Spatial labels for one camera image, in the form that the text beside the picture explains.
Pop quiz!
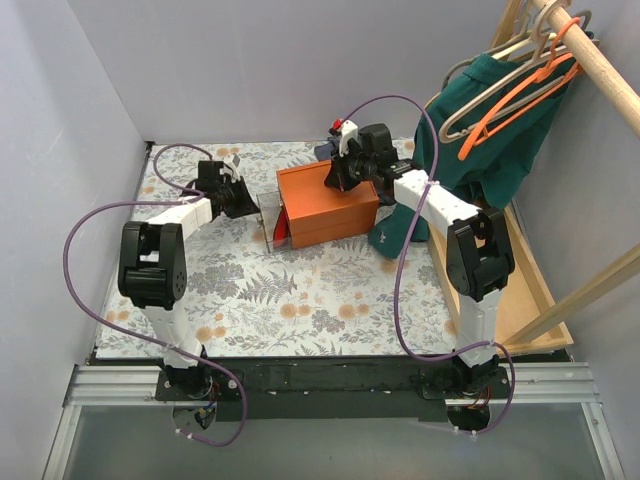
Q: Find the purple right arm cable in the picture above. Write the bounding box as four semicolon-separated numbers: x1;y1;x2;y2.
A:
344;94;516;437

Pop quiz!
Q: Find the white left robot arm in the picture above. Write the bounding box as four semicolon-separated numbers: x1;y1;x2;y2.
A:
118;156;259;400

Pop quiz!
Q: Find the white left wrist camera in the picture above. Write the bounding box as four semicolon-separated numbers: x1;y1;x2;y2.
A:
222;154;242;183

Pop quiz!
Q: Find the beige clothes hanger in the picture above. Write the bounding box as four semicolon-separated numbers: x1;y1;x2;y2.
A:
439;1;581;161

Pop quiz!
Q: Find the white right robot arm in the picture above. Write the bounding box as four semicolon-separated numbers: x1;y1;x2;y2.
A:
324;120;515;398

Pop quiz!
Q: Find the orange wooden drawer box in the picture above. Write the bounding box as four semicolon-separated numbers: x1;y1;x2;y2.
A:
276;160;379;249

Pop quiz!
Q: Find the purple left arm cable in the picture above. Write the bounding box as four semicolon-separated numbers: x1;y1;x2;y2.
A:
63;143;249;449

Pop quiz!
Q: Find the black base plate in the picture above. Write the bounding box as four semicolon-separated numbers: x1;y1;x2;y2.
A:
155;356;510;422

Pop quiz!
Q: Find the orange clothes hanger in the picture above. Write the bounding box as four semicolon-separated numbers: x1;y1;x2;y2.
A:
458;17;583;161

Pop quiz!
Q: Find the dark green garment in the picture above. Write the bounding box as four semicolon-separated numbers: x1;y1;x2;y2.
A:
368;54;568;259

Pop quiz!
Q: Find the red utility knife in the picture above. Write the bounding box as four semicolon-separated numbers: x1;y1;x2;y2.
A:
272;208;289;249

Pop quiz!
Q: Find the dark blue cloth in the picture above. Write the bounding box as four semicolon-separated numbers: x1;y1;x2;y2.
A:
313;136;340;161

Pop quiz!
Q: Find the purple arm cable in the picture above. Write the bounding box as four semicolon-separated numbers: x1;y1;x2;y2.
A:
63;143;249;449
344;94;516;437

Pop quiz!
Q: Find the aluminium rail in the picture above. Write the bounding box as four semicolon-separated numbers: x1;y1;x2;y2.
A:
64;362;601;406

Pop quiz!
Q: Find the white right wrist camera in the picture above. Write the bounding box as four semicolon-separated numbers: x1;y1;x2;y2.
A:
330;119;359;157

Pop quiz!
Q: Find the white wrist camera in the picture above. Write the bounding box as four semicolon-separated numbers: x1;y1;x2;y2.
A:
222;154;242;183
330;119;359;157

